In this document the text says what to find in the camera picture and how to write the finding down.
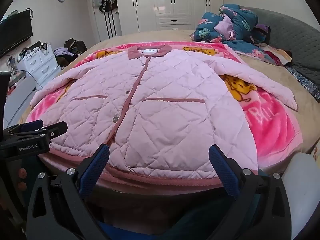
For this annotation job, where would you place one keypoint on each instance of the yellow red patterned blanket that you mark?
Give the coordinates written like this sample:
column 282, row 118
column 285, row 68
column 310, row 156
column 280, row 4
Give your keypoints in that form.
column 277, row 55

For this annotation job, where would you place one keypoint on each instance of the purple striped cloth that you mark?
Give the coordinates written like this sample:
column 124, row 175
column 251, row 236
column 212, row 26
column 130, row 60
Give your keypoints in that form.
column 262, row 33

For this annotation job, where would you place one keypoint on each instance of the dark brown bag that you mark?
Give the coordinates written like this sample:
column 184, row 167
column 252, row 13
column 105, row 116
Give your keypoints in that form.
column 75, row 45

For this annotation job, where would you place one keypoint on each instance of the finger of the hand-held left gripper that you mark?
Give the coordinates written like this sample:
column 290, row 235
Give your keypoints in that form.
column 56, row 130
column 32, row 125

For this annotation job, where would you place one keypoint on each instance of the bed with beige cover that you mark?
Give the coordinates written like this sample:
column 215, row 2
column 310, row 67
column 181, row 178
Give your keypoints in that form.
column 270, row 70

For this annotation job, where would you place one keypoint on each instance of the black rack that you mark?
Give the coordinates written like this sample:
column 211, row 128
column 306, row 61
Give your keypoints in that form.
column 41, row 46

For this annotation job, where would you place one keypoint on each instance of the white desk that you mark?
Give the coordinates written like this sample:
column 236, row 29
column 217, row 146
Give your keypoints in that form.
column 18, row 102

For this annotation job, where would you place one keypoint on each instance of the teal flamingo print quilt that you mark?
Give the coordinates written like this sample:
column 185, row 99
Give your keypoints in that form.
column 225, row 22

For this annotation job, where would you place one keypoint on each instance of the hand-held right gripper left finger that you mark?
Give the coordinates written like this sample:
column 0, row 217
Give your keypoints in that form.
column 93, row 170

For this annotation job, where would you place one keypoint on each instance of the pink bear printed blanket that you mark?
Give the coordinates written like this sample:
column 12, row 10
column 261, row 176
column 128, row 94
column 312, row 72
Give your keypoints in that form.
column 270, row 127

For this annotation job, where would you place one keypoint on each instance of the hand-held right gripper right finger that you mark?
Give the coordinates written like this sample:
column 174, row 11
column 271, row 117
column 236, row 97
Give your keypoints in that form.
column 225, row 172

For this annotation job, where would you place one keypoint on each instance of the black television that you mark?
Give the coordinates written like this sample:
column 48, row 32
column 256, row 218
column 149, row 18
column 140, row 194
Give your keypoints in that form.
column 15, row 32

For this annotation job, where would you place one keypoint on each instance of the white door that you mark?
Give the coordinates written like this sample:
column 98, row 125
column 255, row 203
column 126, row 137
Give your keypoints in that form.
column 100, row 25

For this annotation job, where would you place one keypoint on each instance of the pink quilted jacket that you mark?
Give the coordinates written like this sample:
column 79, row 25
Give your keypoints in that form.
column 162, row 105

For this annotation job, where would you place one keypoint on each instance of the grey quilted headboard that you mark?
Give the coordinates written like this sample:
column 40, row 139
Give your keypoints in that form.
column 292, row 37

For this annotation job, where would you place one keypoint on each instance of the white wardrobe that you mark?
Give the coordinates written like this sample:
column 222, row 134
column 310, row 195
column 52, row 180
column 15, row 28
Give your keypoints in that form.
column 165, row 2

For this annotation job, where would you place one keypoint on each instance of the lilac cloth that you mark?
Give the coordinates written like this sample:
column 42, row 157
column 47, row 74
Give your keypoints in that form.
column 62, row 51

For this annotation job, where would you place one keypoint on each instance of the white drawer cabinet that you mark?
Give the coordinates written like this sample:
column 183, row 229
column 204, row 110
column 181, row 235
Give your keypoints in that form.
column 40, row 65

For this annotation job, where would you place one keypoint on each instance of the brown clothes pile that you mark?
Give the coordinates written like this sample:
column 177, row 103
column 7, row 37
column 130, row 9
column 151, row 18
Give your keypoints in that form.
column 65, row 60

